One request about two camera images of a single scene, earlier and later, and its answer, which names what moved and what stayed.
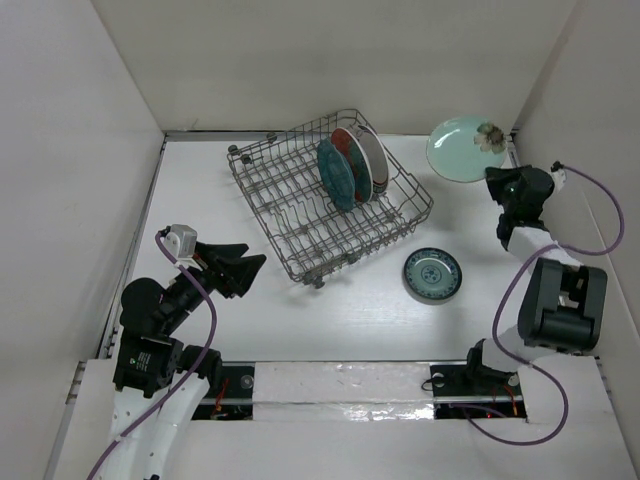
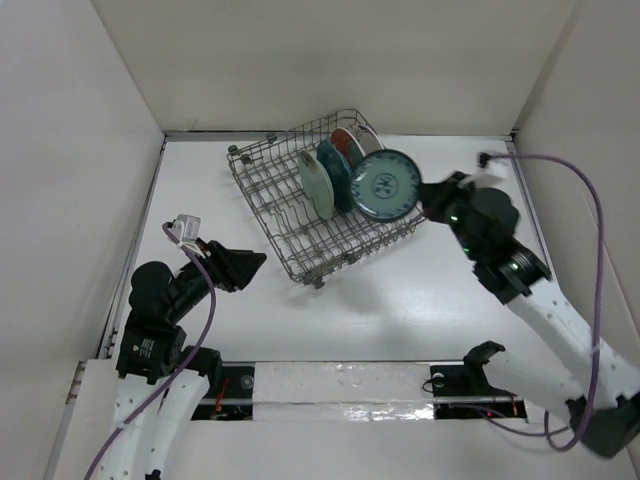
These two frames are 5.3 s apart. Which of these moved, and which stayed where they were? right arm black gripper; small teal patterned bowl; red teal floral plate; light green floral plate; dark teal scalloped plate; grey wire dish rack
Moved: light green floral plate; small teal patterned bowl; right arm black gripper
Stayed: dark teal scalloped plate; grey wire dish rack; red teal floral plate
